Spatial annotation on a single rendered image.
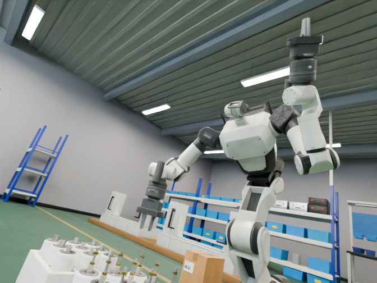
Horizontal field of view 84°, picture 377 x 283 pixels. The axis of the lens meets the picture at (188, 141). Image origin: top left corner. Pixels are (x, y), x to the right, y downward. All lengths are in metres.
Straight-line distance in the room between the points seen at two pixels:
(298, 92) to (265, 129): 0.28
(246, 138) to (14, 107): 6.62
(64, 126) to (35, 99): 1.01
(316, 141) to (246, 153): 0.37
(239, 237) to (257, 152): 0.42
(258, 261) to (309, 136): 0.61
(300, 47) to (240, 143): 0.48
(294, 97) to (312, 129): 0.13
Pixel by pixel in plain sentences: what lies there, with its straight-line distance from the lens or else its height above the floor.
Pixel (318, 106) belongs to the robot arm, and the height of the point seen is 1.02.
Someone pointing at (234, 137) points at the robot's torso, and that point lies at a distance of 1.07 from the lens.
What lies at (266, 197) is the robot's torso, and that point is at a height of 0.73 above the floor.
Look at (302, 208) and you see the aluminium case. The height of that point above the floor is 1.39.
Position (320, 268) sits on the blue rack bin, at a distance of 5.32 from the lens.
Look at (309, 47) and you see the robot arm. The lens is 0.90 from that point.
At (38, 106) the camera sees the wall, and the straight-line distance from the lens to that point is 7.26.
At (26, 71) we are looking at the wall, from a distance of 7.47.
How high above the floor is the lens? 0.52
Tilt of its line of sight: 21 degrees up
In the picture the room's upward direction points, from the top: 14 degrees clockwise
